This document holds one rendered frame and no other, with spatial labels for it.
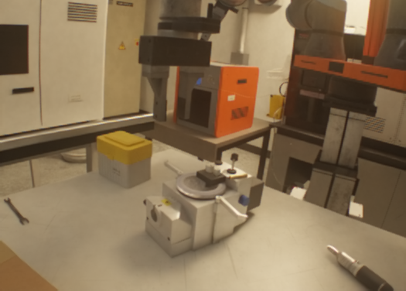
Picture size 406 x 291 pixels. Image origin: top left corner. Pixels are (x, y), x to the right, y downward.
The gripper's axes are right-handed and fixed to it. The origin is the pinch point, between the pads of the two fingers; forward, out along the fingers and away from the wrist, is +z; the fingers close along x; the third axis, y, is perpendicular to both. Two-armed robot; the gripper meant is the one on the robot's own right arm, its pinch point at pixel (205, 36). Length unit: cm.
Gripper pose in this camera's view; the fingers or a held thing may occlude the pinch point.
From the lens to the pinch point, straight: 99.3
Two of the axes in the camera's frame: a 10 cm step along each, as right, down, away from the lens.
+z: -4.7, 8.8, 1.0
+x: -0.8, -1.6, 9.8
